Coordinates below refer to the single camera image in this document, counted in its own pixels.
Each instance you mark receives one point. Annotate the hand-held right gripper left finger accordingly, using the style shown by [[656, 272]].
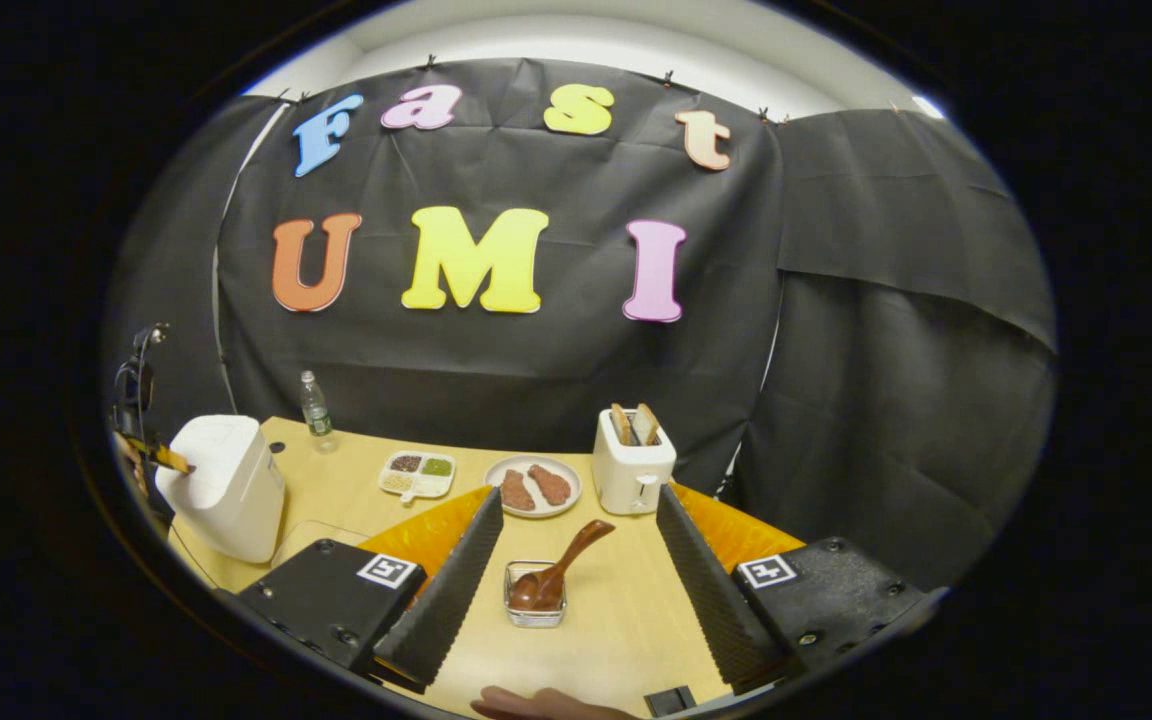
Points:
[[446, 600]]

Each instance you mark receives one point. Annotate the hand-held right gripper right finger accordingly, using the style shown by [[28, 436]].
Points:
[[711, 600]]

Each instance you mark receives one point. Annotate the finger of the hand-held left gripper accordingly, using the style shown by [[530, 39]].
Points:
[[161, 456]]

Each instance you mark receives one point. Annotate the white rice cooker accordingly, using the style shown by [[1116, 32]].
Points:
[[231, 490]]

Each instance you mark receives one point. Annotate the square chopstick holder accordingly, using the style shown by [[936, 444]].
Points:
[[536, 618]]

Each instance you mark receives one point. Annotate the brown wooden spoon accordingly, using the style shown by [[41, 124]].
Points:
[[561, 565]]

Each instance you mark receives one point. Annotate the white divided grain dish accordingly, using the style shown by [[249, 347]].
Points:
[[418, 475]]

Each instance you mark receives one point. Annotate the brown meat piece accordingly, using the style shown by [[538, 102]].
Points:
[[518, 492], [551, 485]]

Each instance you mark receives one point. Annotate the white toaster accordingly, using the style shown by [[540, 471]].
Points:
[[631, 480]]

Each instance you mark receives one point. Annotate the round white plate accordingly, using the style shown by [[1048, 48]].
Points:
[[561, 510]]

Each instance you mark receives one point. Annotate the clear plastic container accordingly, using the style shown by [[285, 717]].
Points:
[[301, 540]]

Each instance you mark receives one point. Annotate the clear plastic water bottle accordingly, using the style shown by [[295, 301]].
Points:
[[316, 415]]

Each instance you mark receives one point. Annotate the toasted bread slice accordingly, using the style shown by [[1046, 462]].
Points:
[[621, 425], [649, 422]]

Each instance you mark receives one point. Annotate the black backdrop cloth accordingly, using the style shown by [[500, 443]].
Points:
[[536, 380]]

